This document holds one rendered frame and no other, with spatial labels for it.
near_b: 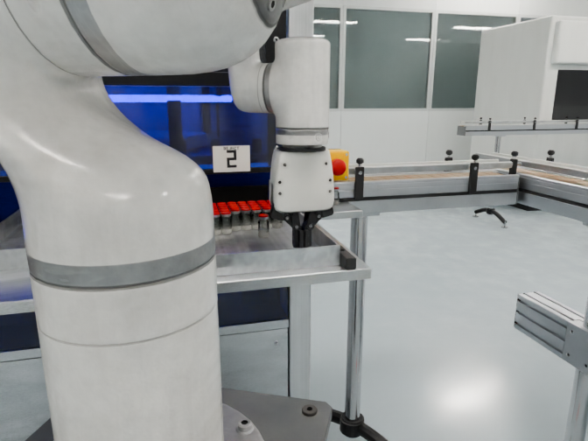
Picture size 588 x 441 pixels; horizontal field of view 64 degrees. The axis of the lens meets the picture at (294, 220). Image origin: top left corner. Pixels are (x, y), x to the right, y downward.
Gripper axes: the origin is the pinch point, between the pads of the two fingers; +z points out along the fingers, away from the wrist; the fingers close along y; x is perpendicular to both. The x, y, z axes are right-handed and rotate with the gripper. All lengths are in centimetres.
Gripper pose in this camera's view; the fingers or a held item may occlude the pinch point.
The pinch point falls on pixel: (301, 240)
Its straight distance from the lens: 78.7
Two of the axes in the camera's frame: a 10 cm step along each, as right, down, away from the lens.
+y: -9.7, 0.6, -2.4
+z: 0.0, 9.7, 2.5
